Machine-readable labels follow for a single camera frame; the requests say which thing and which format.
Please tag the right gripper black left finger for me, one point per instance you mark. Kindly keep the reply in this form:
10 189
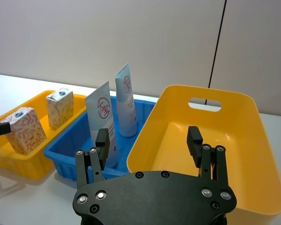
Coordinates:
103 145

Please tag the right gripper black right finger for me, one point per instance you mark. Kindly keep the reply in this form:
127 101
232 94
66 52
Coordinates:
194 143

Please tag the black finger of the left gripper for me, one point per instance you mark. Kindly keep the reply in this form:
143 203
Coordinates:
2 129

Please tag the floral print paper carton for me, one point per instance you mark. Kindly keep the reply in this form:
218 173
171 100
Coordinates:
28 133
61 110

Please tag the white blue cosmetic tube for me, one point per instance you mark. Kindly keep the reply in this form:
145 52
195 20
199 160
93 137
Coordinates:
100 110
126 105

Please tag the blue plastic tray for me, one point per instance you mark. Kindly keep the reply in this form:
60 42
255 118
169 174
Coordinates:
68 143

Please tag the yellow plastic tray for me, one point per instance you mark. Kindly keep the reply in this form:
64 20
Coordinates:
35 161

